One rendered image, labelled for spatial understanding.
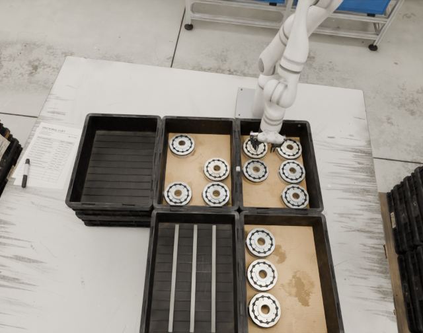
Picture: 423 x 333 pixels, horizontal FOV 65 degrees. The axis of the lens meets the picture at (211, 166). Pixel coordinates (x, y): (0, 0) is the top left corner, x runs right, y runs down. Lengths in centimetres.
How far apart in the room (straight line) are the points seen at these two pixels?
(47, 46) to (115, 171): 206
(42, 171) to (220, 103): 88
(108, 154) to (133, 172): 14
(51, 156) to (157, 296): 82
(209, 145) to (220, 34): 191
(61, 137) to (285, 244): 110
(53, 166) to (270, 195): 95
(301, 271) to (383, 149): 166
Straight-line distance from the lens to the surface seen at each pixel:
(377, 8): 319
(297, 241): 127
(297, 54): 103
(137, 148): 140
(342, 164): 163
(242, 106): 156
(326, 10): 104
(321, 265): 124
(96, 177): 137
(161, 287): 119
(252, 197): 129
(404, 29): 380
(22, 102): 291
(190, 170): 132
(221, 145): 139
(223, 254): 121
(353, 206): 155
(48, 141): 169
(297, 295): 122
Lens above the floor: 199
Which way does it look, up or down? 61 degrees down
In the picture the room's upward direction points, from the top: 5 degrees clockwise
